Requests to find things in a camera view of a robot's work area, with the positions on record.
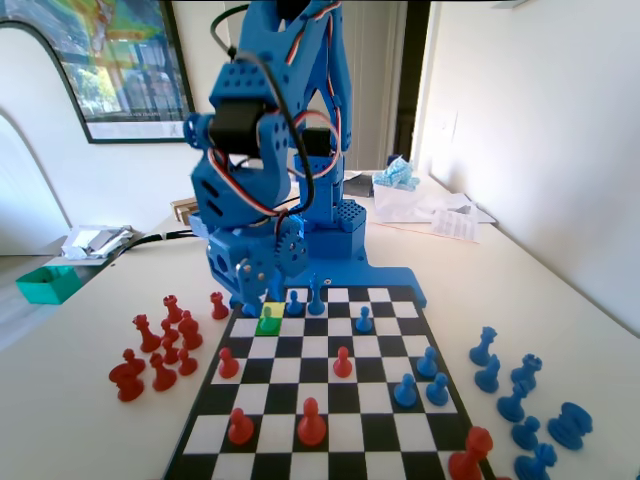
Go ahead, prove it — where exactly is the blue chess king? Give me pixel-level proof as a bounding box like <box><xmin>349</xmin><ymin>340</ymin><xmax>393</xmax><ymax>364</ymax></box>
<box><xmin>307</xmin><ymin>273</ymin><xmax>325</xmax><ymax>316</ymax></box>

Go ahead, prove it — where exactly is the red chess piece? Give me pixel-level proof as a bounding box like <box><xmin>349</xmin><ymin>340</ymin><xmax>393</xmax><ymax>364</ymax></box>
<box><xmin>108</xmin><ymin>348</ymin><xmax>147</xmax><ymax>402</ymax></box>
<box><xmin>177</xmin><ymin>347</ymin><xmax>199</xmax><ymax>376</ymax></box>

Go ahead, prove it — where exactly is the red chess queen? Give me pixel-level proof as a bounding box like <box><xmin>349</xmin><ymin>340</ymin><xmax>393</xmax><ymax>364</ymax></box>
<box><xmin>132</xmin><ymin>313</ymin><xmax>163</xmax><ymax>353</ymax></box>

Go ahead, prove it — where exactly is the blue chess knight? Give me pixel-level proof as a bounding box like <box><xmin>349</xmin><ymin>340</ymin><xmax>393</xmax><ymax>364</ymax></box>
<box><xmin>474</xmin><ymin>353</ymin><xmax>502</xmax><ymax>394</ymax></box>

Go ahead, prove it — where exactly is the blue chess bishop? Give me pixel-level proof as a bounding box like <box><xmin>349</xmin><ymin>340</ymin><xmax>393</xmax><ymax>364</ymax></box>
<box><xmin>497</xmin><ymin>380</ymin><xmax>531</xmax><ymax>423</ymax></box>

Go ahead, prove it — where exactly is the blue plastic chess rook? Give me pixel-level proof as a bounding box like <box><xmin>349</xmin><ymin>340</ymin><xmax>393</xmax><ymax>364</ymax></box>
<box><xmin>547</xmin><ymin>402</ymin><xmax>595</xmax><ymax>451</ymax></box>

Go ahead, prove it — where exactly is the brown cardboard box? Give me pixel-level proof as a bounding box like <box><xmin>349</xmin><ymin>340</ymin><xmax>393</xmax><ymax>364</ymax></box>
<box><xmin>170</xmin><ymin>196</ymin><xmax>201</xmax><ymax>225</ymax></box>

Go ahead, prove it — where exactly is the black white chessboard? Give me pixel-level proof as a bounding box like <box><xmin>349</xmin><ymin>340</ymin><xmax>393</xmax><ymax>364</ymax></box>
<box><xmin>162</xmin><ymin>284</ymin><xmax>496</xmax><ymax>480</ymax></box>

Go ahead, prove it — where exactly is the blue white cloth pack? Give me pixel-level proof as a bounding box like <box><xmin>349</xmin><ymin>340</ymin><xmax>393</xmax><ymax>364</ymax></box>
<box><xmin>372</xmin><ymin>156</ymin><xmax>421</xmax><ymax>192</ymax></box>

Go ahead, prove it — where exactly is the red pawn front centre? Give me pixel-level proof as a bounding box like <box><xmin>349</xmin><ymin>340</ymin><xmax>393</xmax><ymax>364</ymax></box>
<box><xmin>297</xmin><ymin>397</ymin><xmax>327</xmax><ymax>447</ymax></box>

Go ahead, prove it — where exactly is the crumpled silver plastic wrap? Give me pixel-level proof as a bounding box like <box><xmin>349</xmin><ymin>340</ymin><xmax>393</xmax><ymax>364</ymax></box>
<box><xmin>60</xmin><ymin>224</ymin><xmax>137</xmax><ymax>261</ymax></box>

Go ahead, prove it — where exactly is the printed paper sheet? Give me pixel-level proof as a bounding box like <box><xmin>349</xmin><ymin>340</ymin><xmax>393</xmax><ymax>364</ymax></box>
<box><xmin>429</xmin><ymin>207</ymin><xmax>481</xmax><ymax>245</ymax></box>

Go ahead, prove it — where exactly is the clear plastic bag with papers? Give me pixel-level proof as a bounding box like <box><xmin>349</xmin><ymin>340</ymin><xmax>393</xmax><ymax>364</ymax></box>
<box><xmin>409</xmin><ymin>189</ymin><xmax>496</xmax><ymax>226</ymax></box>

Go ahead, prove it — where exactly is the green plastic bin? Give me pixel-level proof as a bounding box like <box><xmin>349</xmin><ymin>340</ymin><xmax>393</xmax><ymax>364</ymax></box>
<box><xmin>14</xmin><ymin>264</ymin><xmax>84</xmax><ymax>305</ymax></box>

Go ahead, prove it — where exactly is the dark framed poster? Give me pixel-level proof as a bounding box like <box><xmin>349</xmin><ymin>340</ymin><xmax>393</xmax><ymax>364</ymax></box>
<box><xmin>0</xmin><ymin>0</ymin><xmax>204</xmax><ymax>146</ymax></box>

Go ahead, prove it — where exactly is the blue camera housing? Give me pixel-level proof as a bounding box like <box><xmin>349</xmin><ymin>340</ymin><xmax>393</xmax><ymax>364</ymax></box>
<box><xmin>205</xmin><ymin>232</ymin><xmax>241</xmax><ymax>294</ymax></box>

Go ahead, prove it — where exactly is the blue arm base plate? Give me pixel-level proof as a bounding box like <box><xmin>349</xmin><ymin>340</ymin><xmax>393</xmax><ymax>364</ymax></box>
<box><xmin>229</xmin><ymin>249</ymin><xmax>429</xmax><ymax>307</ymax></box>

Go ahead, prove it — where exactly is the black table cable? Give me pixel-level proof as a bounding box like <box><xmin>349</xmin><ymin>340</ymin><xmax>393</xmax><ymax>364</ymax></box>
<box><xmin>112</xmin><ymin>227</ymin><xmax>209</xmax><ymax>259</ymax></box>

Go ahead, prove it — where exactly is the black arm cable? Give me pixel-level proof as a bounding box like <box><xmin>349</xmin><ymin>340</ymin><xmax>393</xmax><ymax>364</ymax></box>
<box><xmin>209</xmin><ymin>3</ymin><xmax>317</xmax><ymax>221</ymax></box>

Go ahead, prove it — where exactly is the red white servo wire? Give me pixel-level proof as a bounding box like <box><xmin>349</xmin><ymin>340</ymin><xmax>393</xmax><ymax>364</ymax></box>
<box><xmin>207</xmin><ymin>110</ymin><xmax>346</xmax><ymax>226</ymax></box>
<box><xmin>284</xmin><ymin>0</ymin><xmax>346</xmax><ymax>101</ymax></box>

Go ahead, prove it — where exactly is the white wall switch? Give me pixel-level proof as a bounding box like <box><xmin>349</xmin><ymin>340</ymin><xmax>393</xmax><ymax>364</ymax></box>
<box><xmin>441</xmin><ymin>110</ymin><xmax>460</xmax><ymax>145</ymax></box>

